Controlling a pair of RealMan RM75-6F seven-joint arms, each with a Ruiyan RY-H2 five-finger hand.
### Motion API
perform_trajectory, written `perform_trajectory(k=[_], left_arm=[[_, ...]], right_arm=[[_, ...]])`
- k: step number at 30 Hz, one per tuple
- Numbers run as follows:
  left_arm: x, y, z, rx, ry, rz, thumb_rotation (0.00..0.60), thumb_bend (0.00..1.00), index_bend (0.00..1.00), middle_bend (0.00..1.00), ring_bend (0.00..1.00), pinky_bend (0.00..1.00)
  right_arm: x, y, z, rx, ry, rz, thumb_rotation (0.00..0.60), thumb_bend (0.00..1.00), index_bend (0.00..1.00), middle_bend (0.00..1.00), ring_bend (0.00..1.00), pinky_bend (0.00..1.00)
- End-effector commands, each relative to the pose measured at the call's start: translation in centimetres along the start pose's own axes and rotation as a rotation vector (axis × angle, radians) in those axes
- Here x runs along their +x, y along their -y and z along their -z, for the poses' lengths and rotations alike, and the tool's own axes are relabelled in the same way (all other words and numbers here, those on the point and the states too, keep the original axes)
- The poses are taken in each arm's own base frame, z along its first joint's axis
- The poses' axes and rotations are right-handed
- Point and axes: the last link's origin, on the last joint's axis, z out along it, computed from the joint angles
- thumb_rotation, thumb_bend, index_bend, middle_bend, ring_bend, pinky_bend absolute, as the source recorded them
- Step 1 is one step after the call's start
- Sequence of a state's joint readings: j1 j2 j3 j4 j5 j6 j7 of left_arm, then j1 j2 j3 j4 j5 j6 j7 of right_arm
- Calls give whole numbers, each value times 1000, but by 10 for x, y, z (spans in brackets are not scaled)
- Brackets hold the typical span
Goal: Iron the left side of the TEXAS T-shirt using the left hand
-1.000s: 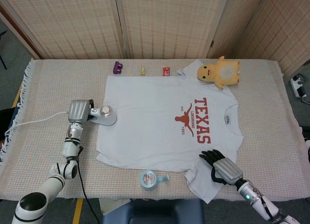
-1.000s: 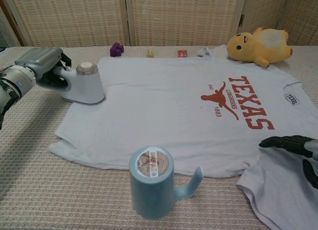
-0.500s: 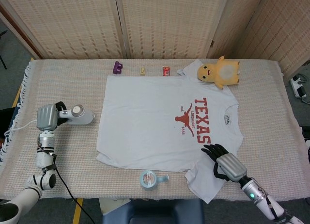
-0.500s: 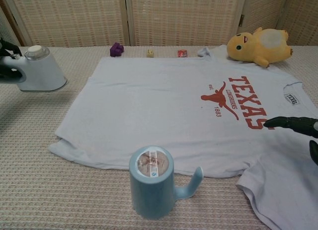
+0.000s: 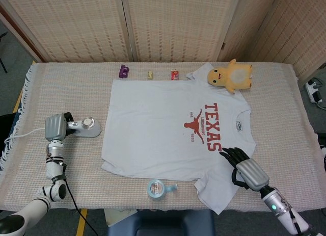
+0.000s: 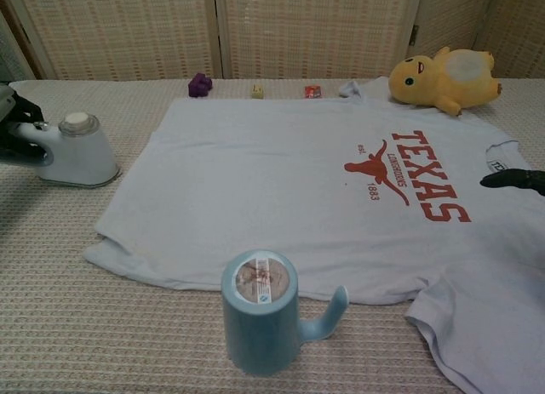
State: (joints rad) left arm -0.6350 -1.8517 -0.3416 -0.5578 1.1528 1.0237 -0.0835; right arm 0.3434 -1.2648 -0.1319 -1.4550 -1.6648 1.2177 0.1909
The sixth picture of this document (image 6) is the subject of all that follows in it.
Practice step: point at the white Texas Longhorns T-shirt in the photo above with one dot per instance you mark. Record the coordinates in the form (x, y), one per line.
(277, 185)

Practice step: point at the woven folding screen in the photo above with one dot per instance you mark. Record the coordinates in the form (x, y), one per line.
(298, 28)

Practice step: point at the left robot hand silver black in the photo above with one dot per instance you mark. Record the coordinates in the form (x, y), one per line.
(25, 106)

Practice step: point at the white clothes iron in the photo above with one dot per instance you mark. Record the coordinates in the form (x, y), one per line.
(81, 155)

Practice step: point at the light blue mug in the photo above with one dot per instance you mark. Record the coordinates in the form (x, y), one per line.
(259, 326)

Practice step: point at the yellow plush toy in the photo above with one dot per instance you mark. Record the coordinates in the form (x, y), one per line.
(447, 79)

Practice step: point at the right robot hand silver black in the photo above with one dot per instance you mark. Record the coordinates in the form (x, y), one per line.
(515, 179)

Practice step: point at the purple toy block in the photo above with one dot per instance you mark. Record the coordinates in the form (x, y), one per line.
(200, 85)

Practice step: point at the beige woven tablecloth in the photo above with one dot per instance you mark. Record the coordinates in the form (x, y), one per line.
(85, 304)

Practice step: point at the small red packet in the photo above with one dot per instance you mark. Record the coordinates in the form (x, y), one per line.
(313, 92)

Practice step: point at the small pale yellow block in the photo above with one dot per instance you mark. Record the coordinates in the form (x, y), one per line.
(257, 92)

